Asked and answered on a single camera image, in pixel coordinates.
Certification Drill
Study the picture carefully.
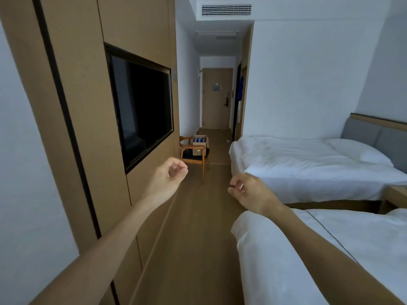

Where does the person's right hand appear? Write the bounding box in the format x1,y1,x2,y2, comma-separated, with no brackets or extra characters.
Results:
227,173,285,217

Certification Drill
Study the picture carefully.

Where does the white bed with grey headboard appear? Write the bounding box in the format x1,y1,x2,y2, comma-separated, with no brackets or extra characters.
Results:
229,113,407,211

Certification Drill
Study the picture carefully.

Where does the wooden wall panel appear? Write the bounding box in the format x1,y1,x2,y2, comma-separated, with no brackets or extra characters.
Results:
0,0,180,305

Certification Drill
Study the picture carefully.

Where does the person's left forearm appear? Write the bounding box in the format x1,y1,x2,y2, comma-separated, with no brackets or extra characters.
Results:
30,195,172,305

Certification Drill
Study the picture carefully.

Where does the wooden entrance door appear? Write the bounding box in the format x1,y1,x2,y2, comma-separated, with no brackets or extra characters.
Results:
202,68,234,130

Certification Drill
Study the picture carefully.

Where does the black wall television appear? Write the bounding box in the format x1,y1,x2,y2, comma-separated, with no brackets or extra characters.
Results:
104,42,174,175

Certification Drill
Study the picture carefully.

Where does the cardboard box of bottles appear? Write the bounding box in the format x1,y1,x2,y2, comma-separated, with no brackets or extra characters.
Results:
192,135,209,155

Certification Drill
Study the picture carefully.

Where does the white bed with dark piping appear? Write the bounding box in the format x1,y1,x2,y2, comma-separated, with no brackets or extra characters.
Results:
231,208,407,305

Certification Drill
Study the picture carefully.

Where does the wooden armchair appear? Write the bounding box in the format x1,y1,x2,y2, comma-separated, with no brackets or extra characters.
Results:
179,136,210,185

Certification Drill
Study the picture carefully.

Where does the wooden nightstand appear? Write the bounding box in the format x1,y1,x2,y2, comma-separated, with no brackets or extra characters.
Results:
379,185,407,215

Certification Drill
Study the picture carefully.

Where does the person's left hand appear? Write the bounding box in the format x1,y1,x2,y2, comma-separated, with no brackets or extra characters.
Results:
141,157,189,205

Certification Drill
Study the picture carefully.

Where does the person's right forearm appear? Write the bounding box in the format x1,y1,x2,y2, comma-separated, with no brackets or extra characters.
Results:
254,203,405,305

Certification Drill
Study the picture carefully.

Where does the white pillow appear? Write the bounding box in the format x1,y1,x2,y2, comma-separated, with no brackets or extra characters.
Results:
325,138,394,168

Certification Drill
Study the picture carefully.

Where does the white ceiling air vent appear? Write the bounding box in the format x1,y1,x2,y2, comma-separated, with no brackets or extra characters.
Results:
201,4,252,17

